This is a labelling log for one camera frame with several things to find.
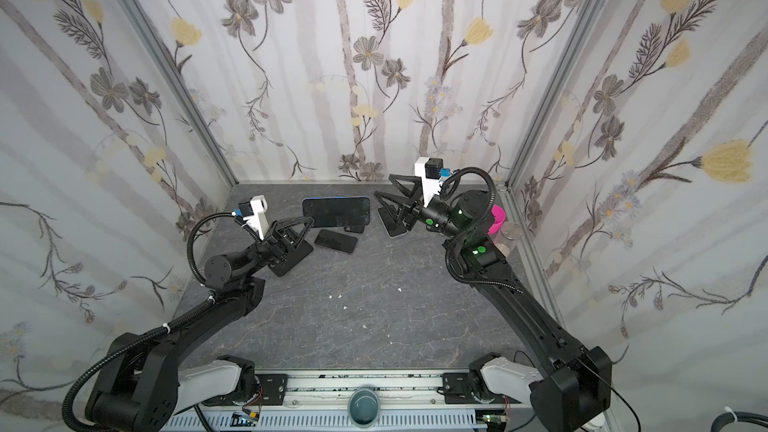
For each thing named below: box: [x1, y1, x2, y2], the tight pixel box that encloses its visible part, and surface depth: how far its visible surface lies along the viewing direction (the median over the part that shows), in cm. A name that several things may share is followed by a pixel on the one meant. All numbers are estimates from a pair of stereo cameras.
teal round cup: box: [348, 388, 381, 428], surface depth 72 cm
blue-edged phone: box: [302, 196, 371, 228], surface depth 64 cm
